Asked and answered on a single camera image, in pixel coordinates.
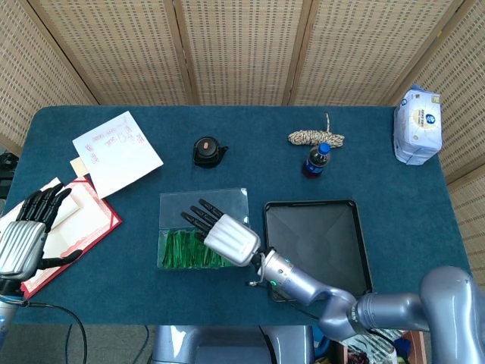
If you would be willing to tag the black teapot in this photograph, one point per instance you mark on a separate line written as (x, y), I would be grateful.
(206, 151)

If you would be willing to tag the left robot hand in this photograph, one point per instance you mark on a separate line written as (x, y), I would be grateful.
(20, 246)

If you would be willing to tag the striped snack packet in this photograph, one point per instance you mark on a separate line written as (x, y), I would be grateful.
(363, 349)

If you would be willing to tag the white paper sheet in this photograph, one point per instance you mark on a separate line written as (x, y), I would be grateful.
(117, 155)

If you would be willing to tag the beige card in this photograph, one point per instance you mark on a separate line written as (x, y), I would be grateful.
(77, 167)

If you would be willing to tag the folded white paper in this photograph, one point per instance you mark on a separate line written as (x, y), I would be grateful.
(72, 208)

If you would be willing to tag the cola bottle with blue cap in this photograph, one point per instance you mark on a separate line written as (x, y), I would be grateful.
(314, 165)

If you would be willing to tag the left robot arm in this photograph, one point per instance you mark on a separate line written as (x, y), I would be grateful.
(7, 322)

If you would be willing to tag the white tissue pack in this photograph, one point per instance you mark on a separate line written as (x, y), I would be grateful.
(417, 129)

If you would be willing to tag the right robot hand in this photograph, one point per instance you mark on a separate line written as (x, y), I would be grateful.
(233, 239)

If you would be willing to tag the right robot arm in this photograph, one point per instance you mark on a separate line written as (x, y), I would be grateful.
(379, 307)

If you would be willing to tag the black plastic tray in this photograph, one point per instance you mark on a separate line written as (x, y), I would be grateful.
(322, 235)

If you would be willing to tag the transparent plastic box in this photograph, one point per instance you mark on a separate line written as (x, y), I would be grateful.
(178, 208)

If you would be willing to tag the blue-grey robot torso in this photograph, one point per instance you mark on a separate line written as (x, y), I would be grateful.
(227, 345)

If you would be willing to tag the red certificate folder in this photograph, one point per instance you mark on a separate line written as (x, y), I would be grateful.
(94, 223)

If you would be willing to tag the black device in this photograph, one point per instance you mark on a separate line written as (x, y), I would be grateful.
(7, 170)

